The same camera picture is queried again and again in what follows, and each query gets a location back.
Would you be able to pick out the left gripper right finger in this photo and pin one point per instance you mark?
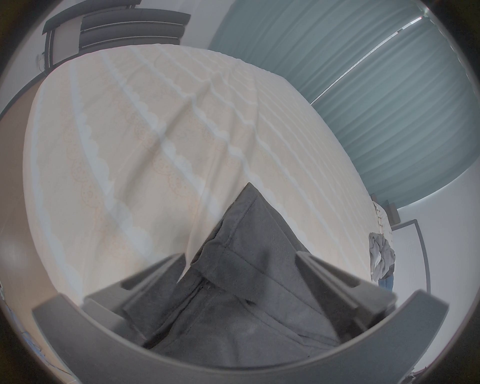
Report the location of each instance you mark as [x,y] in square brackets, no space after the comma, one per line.
[348,300]

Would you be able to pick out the white printed pillow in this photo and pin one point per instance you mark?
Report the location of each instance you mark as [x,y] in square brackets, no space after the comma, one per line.
[382,217]

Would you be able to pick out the black T-shirt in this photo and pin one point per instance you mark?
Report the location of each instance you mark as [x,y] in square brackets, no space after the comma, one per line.
[243,281]

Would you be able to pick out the grey bedside table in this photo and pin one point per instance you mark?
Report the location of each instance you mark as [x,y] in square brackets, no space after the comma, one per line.
[392,212]

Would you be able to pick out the bed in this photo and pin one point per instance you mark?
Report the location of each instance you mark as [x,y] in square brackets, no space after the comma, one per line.
[150,150]

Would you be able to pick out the grey garment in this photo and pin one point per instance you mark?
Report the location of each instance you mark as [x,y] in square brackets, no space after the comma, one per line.
[380,255]

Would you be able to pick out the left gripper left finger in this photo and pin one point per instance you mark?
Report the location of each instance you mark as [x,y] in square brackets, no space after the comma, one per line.
[150,296]

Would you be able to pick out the blue-green curtain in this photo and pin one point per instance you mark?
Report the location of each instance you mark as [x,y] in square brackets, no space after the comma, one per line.
[405,123]
[300,37]

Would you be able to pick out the black chest of drawers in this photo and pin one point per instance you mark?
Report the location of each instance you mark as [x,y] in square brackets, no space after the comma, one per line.
[131,28]

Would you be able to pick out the dark blue garment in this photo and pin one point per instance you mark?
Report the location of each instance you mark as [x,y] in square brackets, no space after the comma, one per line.
[386,284]

